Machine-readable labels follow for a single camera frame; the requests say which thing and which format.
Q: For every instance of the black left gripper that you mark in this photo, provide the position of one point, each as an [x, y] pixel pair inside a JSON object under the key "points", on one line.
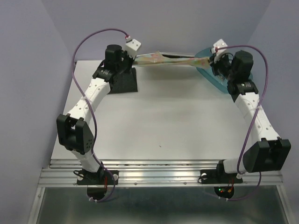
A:
{"points": [[124, 53]]}

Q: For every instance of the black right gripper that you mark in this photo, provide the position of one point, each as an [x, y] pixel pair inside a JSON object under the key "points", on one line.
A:
{"points": [[215, 65]]}

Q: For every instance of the dark dotted skirt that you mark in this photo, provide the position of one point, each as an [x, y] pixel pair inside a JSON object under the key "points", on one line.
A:
{"points": [[124, 83]]}

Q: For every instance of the pastel floral skirt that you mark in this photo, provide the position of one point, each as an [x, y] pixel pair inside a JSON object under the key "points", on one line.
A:
{"points": [[157, 58]]}

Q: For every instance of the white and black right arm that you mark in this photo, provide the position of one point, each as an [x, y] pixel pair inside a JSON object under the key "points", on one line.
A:
{"points": [[263, 149]]}

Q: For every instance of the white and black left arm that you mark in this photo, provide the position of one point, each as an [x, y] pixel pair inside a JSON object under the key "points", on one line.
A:
{"points": [[114, 75]]}

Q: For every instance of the teal plastic basket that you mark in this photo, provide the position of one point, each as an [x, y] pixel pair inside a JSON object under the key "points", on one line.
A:
{"points": [[212, 72]]}

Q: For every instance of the metal lower shelf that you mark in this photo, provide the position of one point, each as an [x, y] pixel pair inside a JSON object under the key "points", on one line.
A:
{"points": [[158, 206]]}

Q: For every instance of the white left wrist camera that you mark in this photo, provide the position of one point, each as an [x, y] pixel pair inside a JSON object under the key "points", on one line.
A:
{"points": [[132, 46]]}

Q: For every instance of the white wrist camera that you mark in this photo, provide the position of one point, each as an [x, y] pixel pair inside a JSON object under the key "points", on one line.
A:
{"points": [[132, 46], [217, 50]]}

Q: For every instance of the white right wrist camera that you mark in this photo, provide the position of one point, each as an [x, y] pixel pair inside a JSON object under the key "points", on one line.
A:
{"points": [[217, 50]]}

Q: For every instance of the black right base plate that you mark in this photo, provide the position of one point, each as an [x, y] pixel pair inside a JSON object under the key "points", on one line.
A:
{"points": [[211, 176]]}

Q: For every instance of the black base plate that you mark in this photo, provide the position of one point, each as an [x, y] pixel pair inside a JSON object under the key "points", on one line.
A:
{"points": [[100, 178], [211, 176]]}

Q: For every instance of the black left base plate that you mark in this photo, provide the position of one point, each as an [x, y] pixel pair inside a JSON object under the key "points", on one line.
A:
{"points": [[100, 178]]}

